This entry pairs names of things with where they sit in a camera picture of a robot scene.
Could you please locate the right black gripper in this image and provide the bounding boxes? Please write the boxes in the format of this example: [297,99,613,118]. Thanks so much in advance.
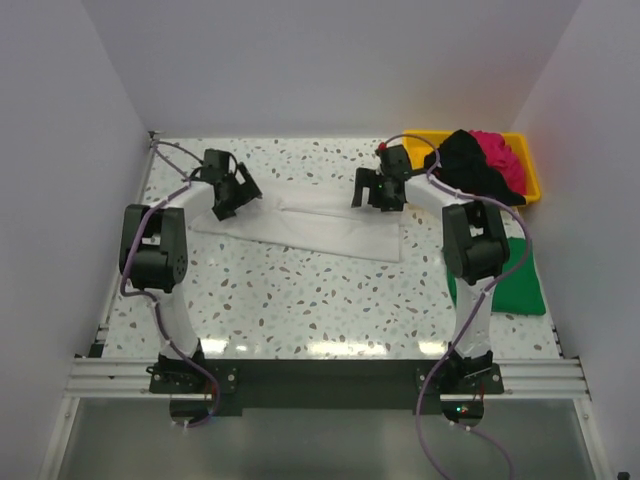
[352,168,404,213]

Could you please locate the white t shirt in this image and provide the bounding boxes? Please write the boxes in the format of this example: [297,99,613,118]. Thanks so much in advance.
[191,177,403,263]

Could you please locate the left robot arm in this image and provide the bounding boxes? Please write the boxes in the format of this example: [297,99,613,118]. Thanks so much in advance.
[119,149,262,395]

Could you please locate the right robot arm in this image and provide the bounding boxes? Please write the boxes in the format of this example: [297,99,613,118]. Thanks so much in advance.
[352,143,510,393]

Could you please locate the yellow plastic bin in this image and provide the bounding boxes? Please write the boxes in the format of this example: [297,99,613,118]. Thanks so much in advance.
[402,130,541,206]

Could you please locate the black t shirt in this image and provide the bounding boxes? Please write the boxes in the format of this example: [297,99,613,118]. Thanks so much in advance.
[434,129,525,206]

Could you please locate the pink t shirt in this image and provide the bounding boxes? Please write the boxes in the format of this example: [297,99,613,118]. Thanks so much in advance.
[470,130,526,196]

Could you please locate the folded green t shirt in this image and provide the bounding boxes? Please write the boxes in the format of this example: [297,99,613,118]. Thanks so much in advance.
[446,237,547,316]

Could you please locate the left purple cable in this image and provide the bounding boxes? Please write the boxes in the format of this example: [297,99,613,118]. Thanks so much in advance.
[119,141,222,429]

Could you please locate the aluminium frame rail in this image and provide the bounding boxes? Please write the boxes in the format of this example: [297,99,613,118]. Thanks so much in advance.
[65,138,587,398]

